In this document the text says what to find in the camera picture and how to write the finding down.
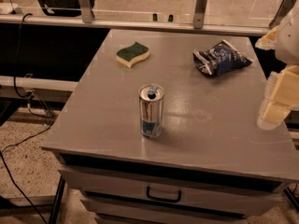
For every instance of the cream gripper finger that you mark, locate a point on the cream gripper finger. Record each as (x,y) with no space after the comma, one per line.
(281,96)
(268,41)

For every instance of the blue chip bag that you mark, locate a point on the blue chip bag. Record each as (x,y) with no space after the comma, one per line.
(220,59)

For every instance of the green and yellow sponge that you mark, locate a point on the green and yellow sponge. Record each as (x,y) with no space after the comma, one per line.
(132,54)

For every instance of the grey drawer cabinet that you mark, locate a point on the grey drawer cabinet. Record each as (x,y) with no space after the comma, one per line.
(210,147)

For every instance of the silver energy drink can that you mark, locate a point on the silver energy drink can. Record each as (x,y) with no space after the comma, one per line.
(151,107)

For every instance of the metal bracket right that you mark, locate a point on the metal bracket right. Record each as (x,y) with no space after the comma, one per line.
(283,10)

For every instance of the metal bracket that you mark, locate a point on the metal bracket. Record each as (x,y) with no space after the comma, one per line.
(86,11)
(199,14)
(283,10)

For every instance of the metal bracket middle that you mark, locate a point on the metal bracket middle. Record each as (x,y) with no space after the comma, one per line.
(199,14)

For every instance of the black drawer handle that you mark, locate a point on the black drawer handle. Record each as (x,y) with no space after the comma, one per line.
(163,196)

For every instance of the aluminium rail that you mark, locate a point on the aluminium rail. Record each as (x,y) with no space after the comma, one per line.
(149,26)

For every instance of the metal bracket left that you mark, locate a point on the metal bracket left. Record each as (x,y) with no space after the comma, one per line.
(86,11)

